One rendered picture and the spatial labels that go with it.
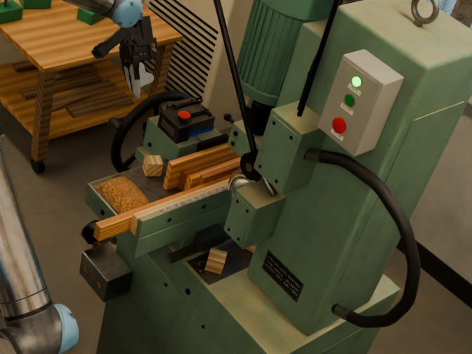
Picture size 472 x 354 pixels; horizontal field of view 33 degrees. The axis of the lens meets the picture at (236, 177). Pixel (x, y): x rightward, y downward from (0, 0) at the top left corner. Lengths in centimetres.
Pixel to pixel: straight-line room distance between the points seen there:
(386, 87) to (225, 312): 70
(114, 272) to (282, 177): 67
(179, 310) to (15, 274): 81
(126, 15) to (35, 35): 120
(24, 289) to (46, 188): 201
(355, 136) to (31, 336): 65
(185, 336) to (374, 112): 85
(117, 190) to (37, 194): 138
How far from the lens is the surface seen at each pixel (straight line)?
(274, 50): 169
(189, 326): 197
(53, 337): 126
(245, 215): 168
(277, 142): 156
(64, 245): 301
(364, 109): 141
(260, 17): 169
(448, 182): 319
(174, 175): 190
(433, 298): 330
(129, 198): 184
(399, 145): 150
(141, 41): 212
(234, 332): 183
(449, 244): 329
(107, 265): 210
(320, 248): 169
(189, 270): 188
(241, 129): 188
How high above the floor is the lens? 213
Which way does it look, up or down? 38 degrees down
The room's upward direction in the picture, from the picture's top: 17 degrees clockwise
